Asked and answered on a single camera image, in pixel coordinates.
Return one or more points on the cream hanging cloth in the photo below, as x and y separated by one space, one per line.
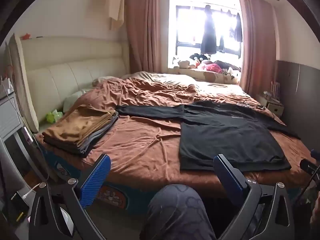
116 10

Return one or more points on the pink curtain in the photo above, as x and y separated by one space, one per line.
257 42
147 30

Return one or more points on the blue printed bed sheet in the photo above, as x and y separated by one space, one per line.
62 170

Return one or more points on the white nightstand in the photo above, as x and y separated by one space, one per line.
273 107

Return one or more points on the person's leg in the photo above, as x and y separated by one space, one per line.
175 212

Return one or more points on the window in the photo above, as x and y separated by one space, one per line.
190 20

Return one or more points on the black electronic box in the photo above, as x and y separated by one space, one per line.
17 202

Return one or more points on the stack of folded clothes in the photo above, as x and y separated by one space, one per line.
80 127

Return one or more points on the red plush toy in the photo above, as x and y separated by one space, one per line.
212 67

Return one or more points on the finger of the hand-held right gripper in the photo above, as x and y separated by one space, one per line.
316 152
308 166

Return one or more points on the small red object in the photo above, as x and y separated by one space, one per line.
26 36

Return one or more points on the black t-shirt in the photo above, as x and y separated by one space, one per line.
225 135

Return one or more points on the peach satin duvet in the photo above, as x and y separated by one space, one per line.
140 90

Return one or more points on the green tissue packet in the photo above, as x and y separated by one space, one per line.
53 116

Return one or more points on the long black hanging garment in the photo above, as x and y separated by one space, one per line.
208 35

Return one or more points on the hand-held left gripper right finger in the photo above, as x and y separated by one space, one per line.
228 177

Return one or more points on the cream padded headboard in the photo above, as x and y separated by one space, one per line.
70 62

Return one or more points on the brown fleece blanket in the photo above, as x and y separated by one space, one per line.
140 150

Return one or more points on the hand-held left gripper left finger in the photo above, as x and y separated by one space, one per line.
96 177

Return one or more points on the grey bedside cabinet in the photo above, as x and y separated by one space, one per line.
10 115

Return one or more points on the white pillow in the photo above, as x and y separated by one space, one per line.
72 100

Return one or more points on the black and white plush toy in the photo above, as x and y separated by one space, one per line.
196 57

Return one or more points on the person's right hand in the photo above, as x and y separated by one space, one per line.
315 217

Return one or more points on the short dark hanging garment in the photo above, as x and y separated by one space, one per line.
238 30

